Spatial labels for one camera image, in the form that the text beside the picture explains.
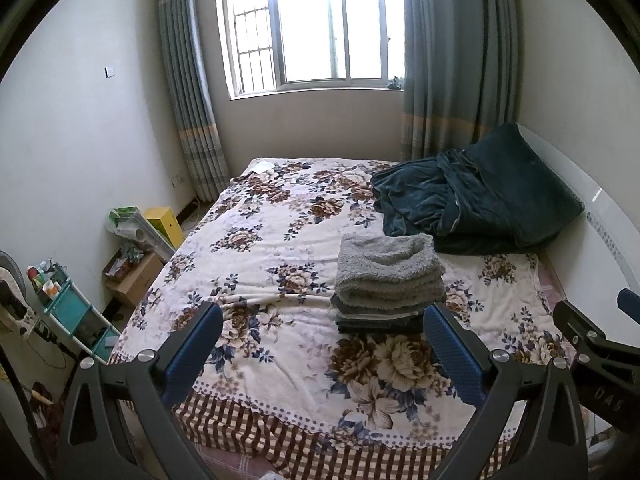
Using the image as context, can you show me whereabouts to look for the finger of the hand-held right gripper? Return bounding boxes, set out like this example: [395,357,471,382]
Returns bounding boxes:
[552,299,610,362]
[616,287,640,324]

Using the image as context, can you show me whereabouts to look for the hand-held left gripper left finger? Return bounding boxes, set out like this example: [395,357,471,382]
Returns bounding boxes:
[57,302,224,480]

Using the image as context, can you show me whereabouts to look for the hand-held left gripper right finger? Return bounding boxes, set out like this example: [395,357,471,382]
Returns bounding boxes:
[422,302,589,480]

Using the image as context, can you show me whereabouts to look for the stack of grey clothes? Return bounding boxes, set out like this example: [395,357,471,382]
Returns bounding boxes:
[334,232,447,314]

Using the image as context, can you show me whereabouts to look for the folded black pants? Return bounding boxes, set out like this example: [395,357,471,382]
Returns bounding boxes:
[336,316,426,336]

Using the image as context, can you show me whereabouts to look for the folded grey pants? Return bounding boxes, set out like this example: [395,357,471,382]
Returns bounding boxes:
[331,294,426,322]

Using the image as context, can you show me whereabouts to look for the pink bed sheet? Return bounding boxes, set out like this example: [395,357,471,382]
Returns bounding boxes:
[192,252,571,480]

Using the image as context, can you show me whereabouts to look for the white headboard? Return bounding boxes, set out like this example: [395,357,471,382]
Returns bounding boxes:
[516,121,640,313]

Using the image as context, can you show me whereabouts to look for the cardboard box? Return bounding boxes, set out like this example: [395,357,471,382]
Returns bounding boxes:
[102,249,166,309]

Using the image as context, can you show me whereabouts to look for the yellow box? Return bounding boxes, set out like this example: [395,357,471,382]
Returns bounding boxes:
[143,205,185,251]

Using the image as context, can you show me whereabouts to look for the teal storage cart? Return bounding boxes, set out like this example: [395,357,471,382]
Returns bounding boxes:
[27,259,124,365]

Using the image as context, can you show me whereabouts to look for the green and clear plastic bag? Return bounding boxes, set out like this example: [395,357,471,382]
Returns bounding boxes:
[107,205,177,262]

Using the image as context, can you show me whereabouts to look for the floral printed blanket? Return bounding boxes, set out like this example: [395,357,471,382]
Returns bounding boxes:
[107,157,576,477]

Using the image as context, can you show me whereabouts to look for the dark red cloth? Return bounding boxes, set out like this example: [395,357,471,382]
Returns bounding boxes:
[29,381,67,457]

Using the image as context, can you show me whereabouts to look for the dark teal blanket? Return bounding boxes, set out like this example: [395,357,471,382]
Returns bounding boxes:
[370,122,586,257]

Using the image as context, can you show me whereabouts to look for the grey-blue striped curtain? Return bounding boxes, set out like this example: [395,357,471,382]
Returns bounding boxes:
[399,0,522,162]
[157,0,232,202]

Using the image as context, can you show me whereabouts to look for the window with metal bars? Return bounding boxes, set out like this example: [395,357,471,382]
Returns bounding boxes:
[215,0,407,102]

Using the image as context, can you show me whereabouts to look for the white cable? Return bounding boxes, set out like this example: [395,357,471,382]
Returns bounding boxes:
[181,199,202,232]

